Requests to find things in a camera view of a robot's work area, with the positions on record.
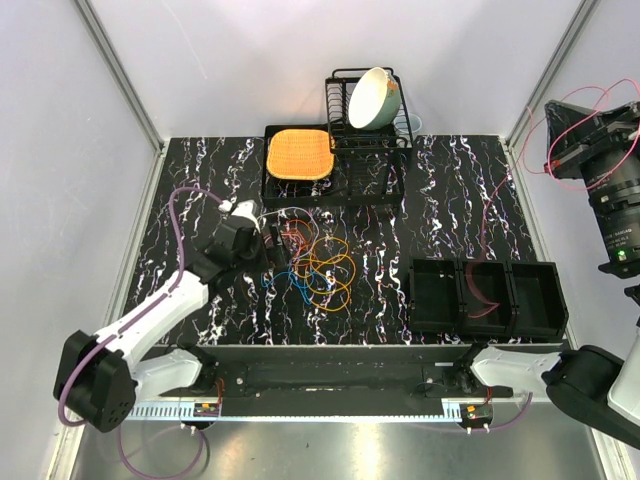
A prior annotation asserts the black bin middle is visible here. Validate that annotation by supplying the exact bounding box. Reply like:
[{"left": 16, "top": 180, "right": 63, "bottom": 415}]
[{"left": 459, "top": 259, "right": 515, "bottom": 338}]

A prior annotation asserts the black bin left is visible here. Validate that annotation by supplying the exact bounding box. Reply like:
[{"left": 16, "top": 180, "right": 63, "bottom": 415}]
[{"left": 408, "top": 259, "right": 463, "bottom": 333}]

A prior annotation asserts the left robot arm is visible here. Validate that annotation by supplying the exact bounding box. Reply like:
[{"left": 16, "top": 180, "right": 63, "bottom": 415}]
[{"left": 53, "top": 216, "right": 288, "bottom": 433}]

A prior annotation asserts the cream ceramic bowl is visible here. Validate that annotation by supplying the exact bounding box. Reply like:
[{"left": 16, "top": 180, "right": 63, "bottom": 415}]
[{"left": 348, "top": 67, "right": 401, "bottom": 130}]

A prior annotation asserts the orange cable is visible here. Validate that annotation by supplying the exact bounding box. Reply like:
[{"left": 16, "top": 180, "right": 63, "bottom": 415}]
[{"left": 279, "top": 217, "right": 321, "bottom": 264}]

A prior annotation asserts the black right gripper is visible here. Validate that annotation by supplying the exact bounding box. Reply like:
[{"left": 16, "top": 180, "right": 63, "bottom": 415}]
[{"left": 540, "top": 96, "right": 640, "bottom": 264}]

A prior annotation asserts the orange woven mat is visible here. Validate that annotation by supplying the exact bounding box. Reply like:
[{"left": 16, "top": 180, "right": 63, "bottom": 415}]
[{"left": 266, "top": 128, "right": 335, "bottom": 181}]

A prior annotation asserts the black dish rack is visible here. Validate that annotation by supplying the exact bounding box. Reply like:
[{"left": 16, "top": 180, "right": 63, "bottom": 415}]
[{"left": 325, "top": 67, "right": 414, "bottom": 154}]

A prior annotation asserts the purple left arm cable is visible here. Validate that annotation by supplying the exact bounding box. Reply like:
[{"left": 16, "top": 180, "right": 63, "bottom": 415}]
[{"left": 54, "top": 187, "right": 231, "bottom": 479}]

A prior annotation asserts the black wire tray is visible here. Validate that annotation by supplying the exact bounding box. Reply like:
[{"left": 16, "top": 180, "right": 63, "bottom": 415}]
[{"left": 260, "top": 134, "right": 411, "bottom": 209}]

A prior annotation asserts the light blue cup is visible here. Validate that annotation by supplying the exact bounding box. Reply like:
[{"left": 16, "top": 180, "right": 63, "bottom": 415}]
[{"left": 393, "top": 113, "right": 422, "bottom": 139}]

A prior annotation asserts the blue cable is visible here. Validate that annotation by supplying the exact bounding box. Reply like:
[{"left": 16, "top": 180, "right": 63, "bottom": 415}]
[{"left": 259, "top": 264, "right": 321, "bottom": 307}]

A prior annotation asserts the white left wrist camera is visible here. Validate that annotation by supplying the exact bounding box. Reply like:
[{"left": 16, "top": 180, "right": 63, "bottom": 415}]
[{"left": 218, "top": 200, "right": 259, "bottom": 228}]

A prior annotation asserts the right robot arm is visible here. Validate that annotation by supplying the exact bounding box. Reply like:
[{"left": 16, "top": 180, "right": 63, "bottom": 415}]
[{"left": 453, "top": 100, "right": 639, "bottom": 448}]

